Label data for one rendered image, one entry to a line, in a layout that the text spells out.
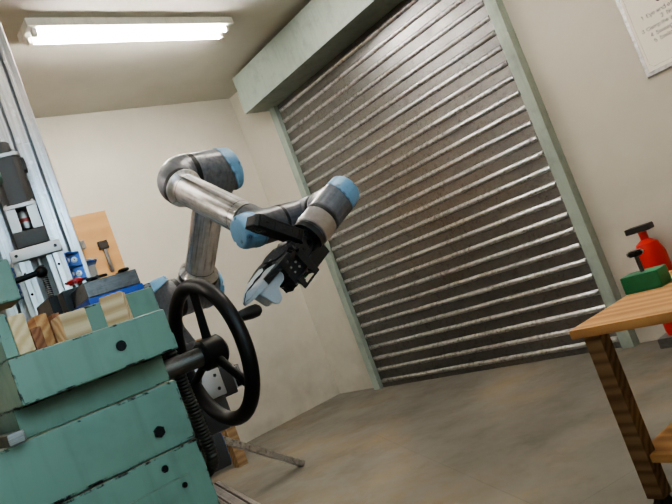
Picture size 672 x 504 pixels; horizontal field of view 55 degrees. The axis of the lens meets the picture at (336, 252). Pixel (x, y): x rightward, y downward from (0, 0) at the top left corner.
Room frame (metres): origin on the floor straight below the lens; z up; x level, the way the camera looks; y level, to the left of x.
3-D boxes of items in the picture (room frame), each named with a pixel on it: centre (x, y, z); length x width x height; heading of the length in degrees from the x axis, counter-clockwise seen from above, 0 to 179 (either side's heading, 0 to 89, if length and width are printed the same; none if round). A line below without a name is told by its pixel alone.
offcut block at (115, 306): (0.94, 0.33, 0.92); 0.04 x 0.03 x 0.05; 11
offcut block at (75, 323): (0.88, 0.37, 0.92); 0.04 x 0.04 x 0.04; 42
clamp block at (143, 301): (1.16, 0.42, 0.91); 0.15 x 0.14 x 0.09; 39
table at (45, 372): (1.11, 0.49, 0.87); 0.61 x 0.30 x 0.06; 39
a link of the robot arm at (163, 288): (1.87, 0.54, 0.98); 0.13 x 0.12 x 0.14; 129
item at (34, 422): (1.05, 0.50, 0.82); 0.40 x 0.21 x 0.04; 39
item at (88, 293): (1.17, 0.43, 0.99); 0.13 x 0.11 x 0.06; 39
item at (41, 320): (1.11, 0.54, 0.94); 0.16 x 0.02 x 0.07; 39
